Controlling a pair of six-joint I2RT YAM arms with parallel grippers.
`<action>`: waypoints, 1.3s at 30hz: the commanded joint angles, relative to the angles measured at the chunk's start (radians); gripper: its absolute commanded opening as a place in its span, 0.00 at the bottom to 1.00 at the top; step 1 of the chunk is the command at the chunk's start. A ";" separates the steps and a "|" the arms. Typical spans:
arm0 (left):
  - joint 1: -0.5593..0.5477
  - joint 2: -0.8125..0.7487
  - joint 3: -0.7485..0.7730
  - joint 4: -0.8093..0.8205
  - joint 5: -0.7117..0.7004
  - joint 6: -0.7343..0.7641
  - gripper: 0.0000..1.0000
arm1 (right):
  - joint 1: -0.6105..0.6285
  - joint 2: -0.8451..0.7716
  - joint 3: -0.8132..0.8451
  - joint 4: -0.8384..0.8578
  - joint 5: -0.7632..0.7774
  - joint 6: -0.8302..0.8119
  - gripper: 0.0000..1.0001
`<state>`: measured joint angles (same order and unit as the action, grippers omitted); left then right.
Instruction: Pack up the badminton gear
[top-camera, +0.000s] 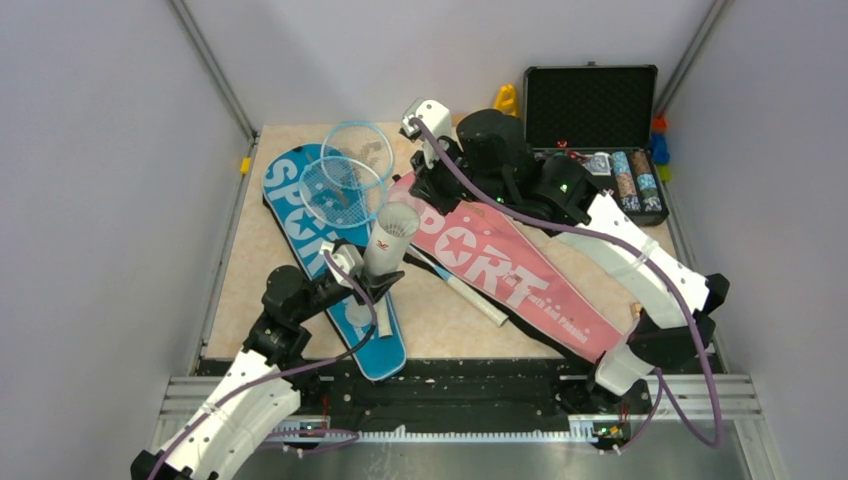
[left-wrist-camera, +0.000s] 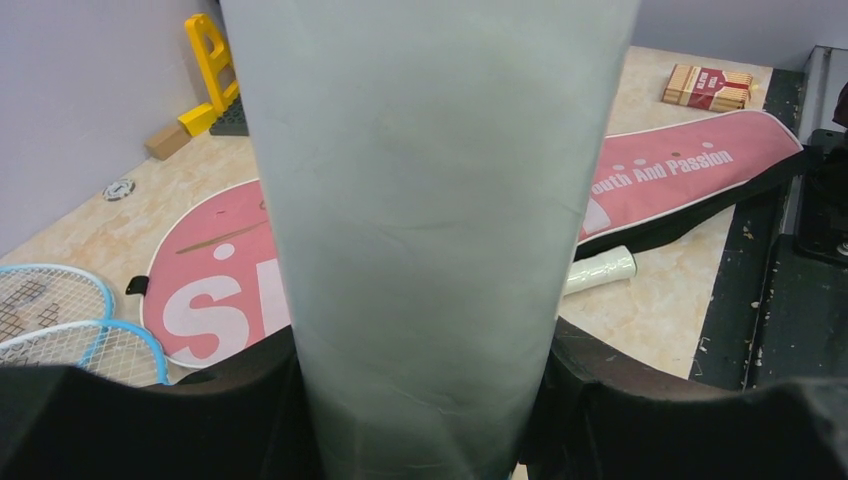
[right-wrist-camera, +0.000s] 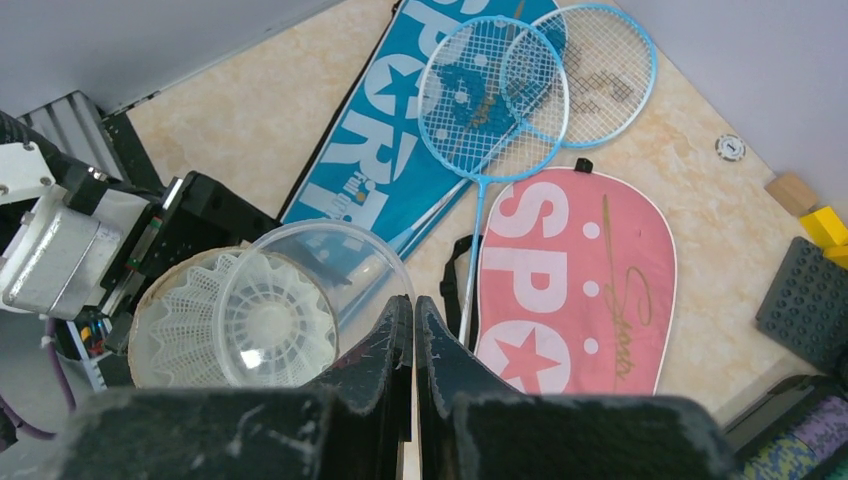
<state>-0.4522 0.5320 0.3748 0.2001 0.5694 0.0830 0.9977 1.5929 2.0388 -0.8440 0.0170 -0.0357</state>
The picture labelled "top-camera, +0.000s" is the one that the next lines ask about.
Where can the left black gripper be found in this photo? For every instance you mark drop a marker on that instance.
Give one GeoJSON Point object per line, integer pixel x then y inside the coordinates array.
{"type": "Point", "coordinates": [373, 292]}

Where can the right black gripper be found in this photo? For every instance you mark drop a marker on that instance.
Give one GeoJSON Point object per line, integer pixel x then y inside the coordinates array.
{"type": "Point", "coordinates": [425, 185]}

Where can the white shuttlecock tube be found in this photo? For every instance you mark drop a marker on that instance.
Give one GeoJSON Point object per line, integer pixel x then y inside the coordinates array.
{"type": "Point", "coordinates": [395, 226]}

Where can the blue badminton racket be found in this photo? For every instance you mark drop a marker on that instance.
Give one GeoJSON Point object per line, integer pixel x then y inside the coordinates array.
{"type": "Point", "coordinates": [361, 141]}
{"type": "Point", "coordinates": [346, 193]}

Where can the blue racket cover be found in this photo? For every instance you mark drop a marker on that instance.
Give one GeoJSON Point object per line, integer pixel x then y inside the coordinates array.
{"type": "Point", "coordinates": [379, 358]}

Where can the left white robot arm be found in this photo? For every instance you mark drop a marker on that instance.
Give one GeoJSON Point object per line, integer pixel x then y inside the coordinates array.
{"type": "Point", "coordinates": [266, 380]}

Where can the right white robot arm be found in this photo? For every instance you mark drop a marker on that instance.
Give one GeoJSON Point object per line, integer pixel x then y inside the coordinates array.
{"type": "Point", "coordinates": [492, 177]}

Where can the yellow letter A toy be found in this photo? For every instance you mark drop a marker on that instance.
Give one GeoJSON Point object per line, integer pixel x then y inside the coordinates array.
{"type": "Point", "coordinates": [506, 100]}

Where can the pink racket cover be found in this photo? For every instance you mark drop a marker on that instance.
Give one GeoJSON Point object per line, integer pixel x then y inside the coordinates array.
{"type": "Point", "coordinates": [483, 247]}

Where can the black poker chip case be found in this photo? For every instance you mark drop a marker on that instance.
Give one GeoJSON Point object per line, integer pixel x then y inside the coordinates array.
{"type": "Point", "coordinates": [599, 116]}

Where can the coloured toys in corner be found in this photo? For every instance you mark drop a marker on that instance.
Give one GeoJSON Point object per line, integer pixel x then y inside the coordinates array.
{"type": "Point", "coordinates": [658, 145]}

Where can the red white card box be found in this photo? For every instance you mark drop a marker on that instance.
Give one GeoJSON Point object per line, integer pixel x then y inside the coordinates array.
{"type": "Point", "coordinates": [636, 309]}

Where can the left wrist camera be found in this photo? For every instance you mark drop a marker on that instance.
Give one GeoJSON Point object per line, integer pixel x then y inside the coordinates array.
{"type": "Point", "coordinates": [343, 261]}

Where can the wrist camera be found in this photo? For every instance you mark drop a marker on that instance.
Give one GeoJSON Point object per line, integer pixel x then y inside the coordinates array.
{"type": "Point", "coordinates": [435, 116]}
{"type": "Point", "coordinates": [343, 261]}

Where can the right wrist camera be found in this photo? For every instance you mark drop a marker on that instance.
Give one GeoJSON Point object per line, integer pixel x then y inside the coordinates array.
{"type": "Point", "coordinates": [435, 116]}

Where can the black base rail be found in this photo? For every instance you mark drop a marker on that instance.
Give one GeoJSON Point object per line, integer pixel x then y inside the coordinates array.
{"type": "Point", "coordinates": [460, 396]}

